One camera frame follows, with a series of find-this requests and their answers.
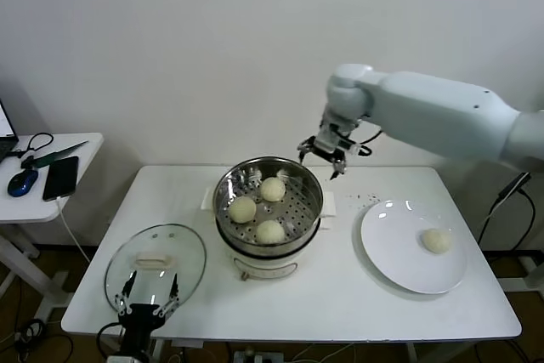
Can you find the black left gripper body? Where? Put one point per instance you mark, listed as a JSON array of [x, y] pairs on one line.
[[139, 320]]

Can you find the white steamed baozi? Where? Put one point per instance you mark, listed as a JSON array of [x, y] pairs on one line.
[[272, 188], [270, 232], [435, 239], [242, 210]]

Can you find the small white side table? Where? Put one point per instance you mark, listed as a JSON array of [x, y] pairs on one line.
[[25, 210]]

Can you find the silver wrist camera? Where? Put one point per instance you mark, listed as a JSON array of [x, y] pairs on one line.
[[115, 359], [338, 137]]

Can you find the white electric cooker base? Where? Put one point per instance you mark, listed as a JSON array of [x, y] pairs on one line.
[[263, 269]]

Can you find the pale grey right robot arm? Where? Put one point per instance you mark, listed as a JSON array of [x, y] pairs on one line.
[[425, 112]]

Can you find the round glass pot lid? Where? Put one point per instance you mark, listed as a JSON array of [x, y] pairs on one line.
[[183, 244]]

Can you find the black smartphone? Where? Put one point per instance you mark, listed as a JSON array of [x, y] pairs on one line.
[[59, 178]]

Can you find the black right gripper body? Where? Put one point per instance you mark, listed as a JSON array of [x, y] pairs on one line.
[[327, 151]]

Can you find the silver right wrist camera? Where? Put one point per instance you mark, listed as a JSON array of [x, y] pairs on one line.
[[338, 137]]

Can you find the blue computer mouse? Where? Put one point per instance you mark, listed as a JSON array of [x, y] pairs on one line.
[[21, 183]]

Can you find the large white round plate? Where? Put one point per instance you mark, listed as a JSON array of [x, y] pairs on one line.
[[395, 252]]

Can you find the white desk with frame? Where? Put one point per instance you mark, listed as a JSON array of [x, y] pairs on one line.
[[514, 284]]

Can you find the black laptop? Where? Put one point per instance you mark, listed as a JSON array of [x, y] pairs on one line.
[[3, 148]]

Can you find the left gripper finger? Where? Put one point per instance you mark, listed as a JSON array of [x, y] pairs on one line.
[[174, 298], [123, 301]]

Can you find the perforated stainless steel steamer basket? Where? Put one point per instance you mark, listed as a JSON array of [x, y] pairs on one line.
[[244, 240]]

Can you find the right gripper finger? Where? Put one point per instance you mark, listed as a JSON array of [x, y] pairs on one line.
[[304, 148], [341, 164]]

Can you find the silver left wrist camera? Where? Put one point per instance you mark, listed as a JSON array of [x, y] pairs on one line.
[[115, 359]]

